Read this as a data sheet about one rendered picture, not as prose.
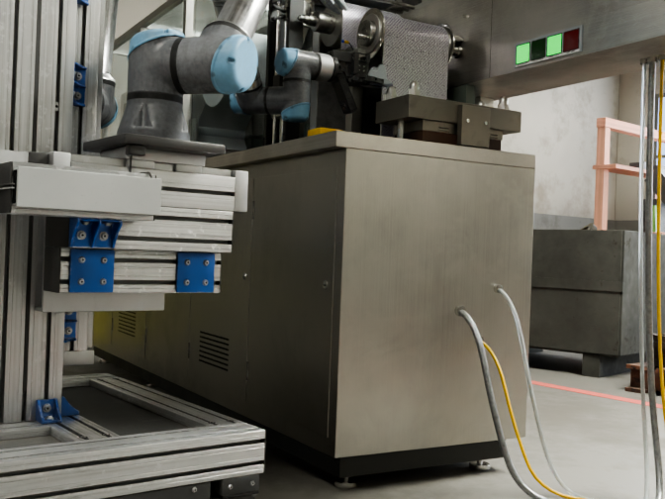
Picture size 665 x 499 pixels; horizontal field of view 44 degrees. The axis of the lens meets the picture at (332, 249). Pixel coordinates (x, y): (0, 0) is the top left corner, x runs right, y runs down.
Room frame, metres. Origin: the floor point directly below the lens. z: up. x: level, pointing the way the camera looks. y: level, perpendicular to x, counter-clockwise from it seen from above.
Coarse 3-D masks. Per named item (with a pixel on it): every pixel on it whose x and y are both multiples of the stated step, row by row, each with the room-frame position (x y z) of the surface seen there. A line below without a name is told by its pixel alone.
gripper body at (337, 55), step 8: (336, 56) 2.25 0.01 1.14; (344, 56) 2.26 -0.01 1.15; (352, 56) 2.27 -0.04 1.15; (368, 56) 2.28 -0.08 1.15; (336, 64) 2.23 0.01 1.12; (344, 64) 2.27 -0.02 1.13; (352, 64) 2.27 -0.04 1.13; (360, 64) 2.28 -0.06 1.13; (368, 64) 2.29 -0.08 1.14; (336, 72) 2.23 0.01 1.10; (344, 72) 2.27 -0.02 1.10; (352, 72) 2.26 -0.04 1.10; (360, 72) 2.28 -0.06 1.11; (352, 80) 2.27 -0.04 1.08; (360, 80) 2.27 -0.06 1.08
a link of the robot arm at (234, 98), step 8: (216, 0) 2.01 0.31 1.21; (224, 0) 2.00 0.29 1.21; (216, 8) 2.04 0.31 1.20; (256, 72) 2.16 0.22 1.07; (256, 80) 2.17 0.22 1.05; (248, 88) 2.17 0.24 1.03; (256, 88) 2.19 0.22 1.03; (264, 88) 2.21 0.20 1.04; (232, 96) 2.22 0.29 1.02; (240, 96) 2.20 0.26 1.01; (248, 96) 2.19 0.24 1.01; (256, 96) 2.20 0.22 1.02; (264, 96) 2.19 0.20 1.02; (232, 104) 2.22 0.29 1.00; (240, 104) 2.21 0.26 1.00; (248, 104) 2.21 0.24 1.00; (256, 104) 2.20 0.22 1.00; (264, 104) 2.20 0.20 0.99; (240, 112) 2.23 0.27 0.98; (248, 112) 2.23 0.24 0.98; (256, 112) 2.22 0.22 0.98; (264, 112) 2.22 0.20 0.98
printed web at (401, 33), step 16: (352, 16) 2.57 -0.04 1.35; (384, 16) 2.37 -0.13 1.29; (400, 16) 2.69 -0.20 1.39; (352, 32) 2.57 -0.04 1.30; (400, 32) 2.37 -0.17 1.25; (416, 32) 2.40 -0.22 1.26; (432, 32) 2.44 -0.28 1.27; (320, 48) 2.68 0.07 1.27; (400, 48) 2.37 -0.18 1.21; (416, 48) 2.40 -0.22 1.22; (432, 48) 2.43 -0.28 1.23; (320, 96) 2.68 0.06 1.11; (320, 112) 2.68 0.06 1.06; (336, 112) 2.71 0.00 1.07; (336, 128) 2.72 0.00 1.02
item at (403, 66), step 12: (384, 48) 2.35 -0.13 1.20; (396, 48) 2.37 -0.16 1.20; (384, 60) 2.35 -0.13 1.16; (396, 60) 2.37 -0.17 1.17; (408, 60) 2.39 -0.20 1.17; (420, 60) 2.41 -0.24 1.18; (432, 60) 2.44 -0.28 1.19; (444, 60) 2.46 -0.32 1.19; (396, 72) 2.37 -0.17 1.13; (408, 72) 2.39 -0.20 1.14; (420, 72) 2.41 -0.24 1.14; (432, 72) 2.44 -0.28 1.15; (444, 72) 2.46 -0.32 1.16; (396, 84) 2.37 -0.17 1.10; (408, 84) 2.39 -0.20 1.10; (420, 84) 2.41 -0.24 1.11; (432, 84) 2.44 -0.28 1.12; (444, 84) 2.46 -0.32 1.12; (432, 96) 2.44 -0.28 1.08; (444, 96) 2.46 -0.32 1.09
